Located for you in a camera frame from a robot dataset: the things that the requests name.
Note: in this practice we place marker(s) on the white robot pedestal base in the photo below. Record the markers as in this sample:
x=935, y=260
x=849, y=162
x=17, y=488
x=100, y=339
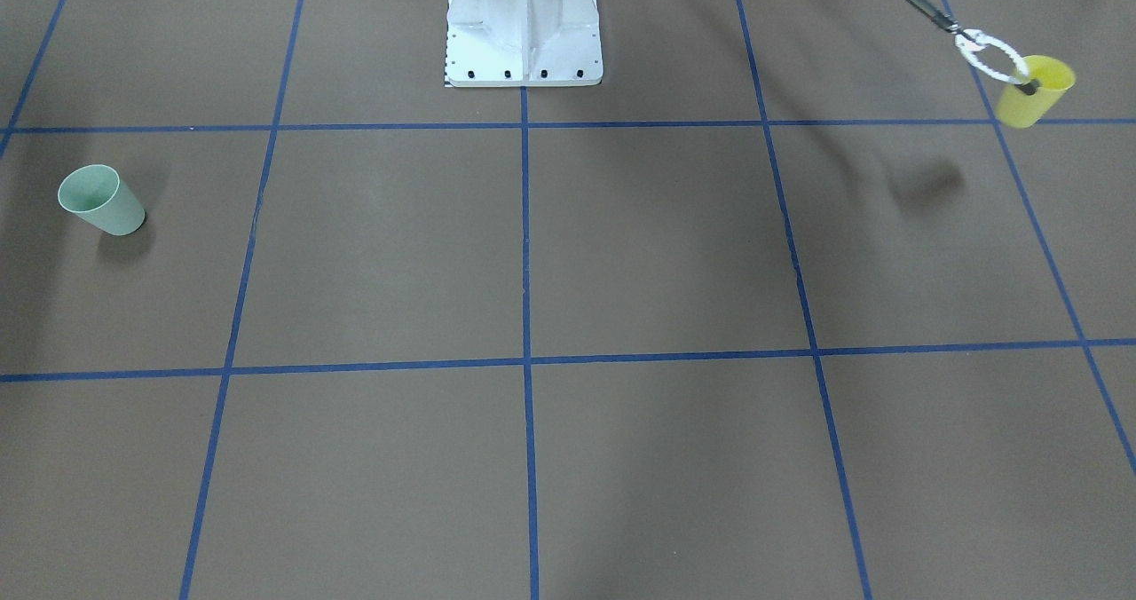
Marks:
x=523, y=44

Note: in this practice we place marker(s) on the green plastic cup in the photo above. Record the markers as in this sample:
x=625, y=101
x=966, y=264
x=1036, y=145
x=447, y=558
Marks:
x=98, y=195

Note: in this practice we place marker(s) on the yellow plastic cup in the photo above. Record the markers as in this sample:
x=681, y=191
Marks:
x=1051, y=78

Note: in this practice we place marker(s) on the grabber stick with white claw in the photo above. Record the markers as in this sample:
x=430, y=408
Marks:
x=972, y=42

